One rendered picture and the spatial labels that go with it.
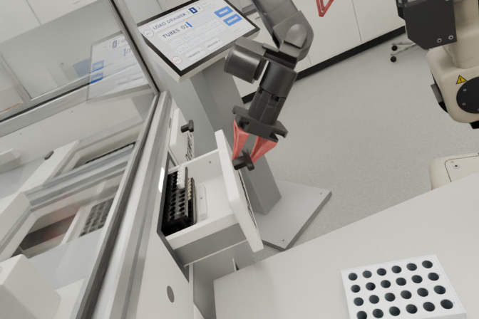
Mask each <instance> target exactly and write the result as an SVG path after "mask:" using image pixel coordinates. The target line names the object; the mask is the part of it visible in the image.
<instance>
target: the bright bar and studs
mask: <svg viewBox="0 0 479 319"><path fill-rule="evenodd" d="M198 192H199V207H200V217H201V219H205V218H207V217H208V209H207V194H206V187H205V185H204V184H202V185H200V186H198Z"/></svg>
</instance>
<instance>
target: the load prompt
mask: <svg viewBox="0 0 479 319"><path fill-rule="evenodd" d="M204 10H206V9H205V8H204V7H202V6H201V5H200V4H199V3H197V4H194V5H192V6H190V7H187V8H186V9H183V10H181V11H179V12H177V13H174V14H172V15H170V16H167V17H165V18H163V19H160V20H159V21H156V22H154V23H152V24H149V25H148V27H149V28H150V29H151V30H152V31H154V32H155V33H157V32H159V31H161V30H164V29H166V28H168V27H170V26H172V25H175V24H177V23H179V22H181V21H183V20H185V19H188V18H190V17H191V16H194V15H195V14H198V13H200V12H202V11H204Z"/></svg>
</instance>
